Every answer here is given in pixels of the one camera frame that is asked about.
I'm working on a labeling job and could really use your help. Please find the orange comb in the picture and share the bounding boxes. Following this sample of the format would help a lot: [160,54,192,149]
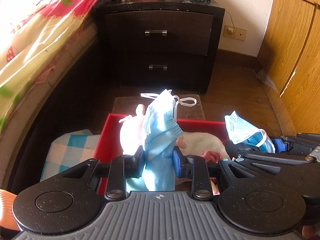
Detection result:
[0,189,19,231]

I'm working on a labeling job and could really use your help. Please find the cream plush toy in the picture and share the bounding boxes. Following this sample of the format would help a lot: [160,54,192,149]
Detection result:
[176,132,230,159]

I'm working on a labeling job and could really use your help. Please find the light blue face mask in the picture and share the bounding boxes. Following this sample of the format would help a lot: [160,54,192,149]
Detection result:
[134,89,183,191]
[225,111,276,153]

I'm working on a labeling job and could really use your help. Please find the pink knitted cloth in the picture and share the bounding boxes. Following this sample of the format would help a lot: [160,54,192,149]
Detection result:
[201,151,222,164]

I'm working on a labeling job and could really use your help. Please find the wall power outlet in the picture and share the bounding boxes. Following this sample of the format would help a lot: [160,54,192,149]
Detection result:
[223,25,247,41]

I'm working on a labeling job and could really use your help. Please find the blue white checkered tablecloth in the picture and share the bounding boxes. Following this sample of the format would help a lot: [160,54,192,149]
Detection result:
[41,129,100,180]

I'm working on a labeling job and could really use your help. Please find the red cardboard box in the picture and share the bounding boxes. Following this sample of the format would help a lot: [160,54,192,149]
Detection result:
[94,114,225,199]

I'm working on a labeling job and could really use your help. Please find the dark wooden nightstand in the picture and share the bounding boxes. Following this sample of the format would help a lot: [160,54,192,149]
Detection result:
[94,0,225,94]

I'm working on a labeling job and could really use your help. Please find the pink pig plush toy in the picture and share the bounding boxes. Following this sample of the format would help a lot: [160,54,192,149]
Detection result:
[118,103,187,198]

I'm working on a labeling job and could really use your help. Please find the wooden wardrobe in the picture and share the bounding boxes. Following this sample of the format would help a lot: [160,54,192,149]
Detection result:
[258,0,319,135]

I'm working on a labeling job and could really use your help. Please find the small wooden stool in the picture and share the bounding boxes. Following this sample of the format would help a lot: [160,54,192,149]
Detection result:
[112,92,205,120]

